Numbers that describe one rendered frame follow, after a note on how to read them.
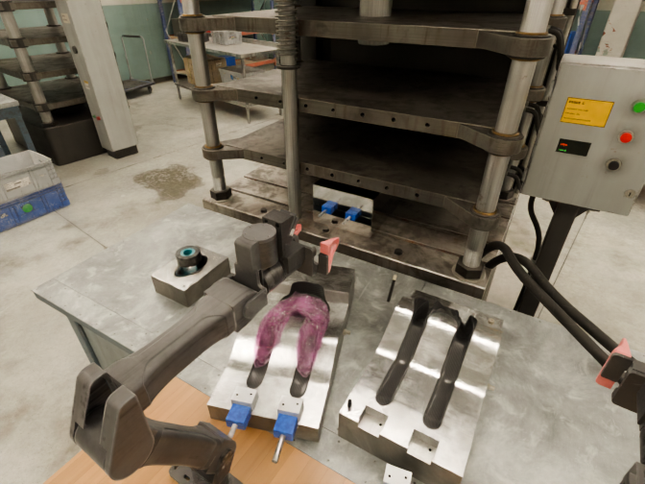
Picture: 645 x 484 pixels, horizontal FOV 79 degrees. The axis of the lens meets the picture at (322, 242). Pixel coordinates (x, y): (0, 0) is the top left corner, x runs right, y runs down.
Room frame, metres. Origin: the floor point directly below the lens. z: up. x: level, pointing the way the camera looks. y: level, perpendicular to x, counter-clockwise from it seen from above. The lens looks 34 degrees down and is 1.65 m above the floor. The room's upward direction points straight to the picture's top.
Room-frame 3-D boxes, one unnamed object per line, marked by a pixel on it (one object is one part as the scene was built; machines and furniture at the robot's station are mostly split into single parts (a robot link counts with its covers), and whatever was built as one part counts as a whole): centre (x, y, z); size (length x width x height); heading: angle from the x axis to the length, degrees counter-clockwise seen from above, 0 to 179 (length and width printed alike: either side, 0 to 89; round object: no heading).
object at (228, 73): (6.06, 1.17, 0.42); 0.60 x 0.42 x 0.33; 45
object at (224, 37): (6.30, 1.38, 0.96); 0.41 x 0.31 x 0.17; 40
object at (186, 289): (1.03, 0.43, 0.84); 0.20 x 0.15 x 0.07; 150
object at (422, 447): (0.42, -0.20, 0.87); 0.05 x 0.05 x 0.04; 60
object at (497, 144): (1.69, -0.21, 1.20); 1.29 x 0.83 x 0.19; 60
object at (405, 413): (0.64, -0.27, 0.87); 0.50 x 0.26 x 0.14; 150
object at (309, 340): (0.74, 0.07, 0.90); 0.26 x 0.18 x 0.08; 167
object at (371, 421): (0.47, -0.11, 0.87); 0.05 x 0.05 x 0.04; 60
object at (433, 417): (0.63, -0.26, 0.92); 0.35 x 0.16 x 0.09; 150
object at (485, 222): (1.69, -0.21, 0.96); 1.29 x 0.83 x 0.18; 60
